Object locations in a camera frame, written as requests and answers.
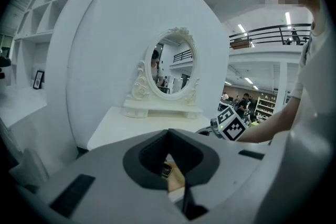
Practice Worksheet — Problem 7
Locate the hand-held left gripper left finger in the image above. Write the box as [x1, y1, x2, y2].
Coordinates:
[15, 129, 192, 224]

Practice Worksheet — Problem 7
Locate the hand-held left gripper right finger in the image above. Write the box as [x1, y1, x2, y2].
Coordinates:
[167, 123, 329, 224]

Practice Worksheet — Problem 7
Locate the person's right forearm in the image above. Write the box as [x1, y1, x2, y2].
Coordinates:
[237, 104, 300, 144]

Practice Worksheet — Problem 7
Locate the black makeup case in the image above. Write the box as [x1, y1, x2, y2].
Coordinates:
[161, 162, 174, 179]

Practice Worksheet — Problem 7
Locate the white ornate vanity mirror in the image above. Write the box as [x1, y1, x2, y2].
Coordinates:
[122, 26, 204, 120]

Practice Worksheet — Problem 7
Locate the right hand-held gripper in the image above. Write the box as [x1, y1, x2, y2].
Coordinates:
[196, 106, 248, 142]

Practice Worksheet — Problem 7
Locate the white storage rack with goods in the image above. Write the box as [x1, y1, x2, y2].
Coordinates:
[254, 95, 278, 122]

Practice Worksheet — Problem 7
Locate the small white mirror-stand drawer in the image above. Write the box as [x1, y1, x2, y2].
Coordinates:
[123, 108, 149, 118]

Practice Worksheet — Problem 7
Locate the person's white shirt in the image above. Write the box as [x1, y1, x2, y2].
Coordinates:
[288, 0, 336, 145]

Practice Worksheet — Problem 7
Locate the white dressing table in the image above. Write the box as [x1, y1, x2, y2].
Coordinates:
[86, 106, 224, 152]

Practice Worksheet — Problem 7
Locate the white shelf unit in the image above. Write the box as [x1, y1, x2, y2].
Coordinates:
[9, 0, 101, 89]

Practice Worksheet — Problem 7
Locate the black picture frame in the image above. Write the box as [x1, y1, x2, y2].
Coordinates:
[33, 70, 46, 90]

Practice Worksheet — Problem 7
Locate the black balcony railing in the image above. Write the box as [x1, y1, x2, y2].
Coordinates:
[228, 23, 313, 49]

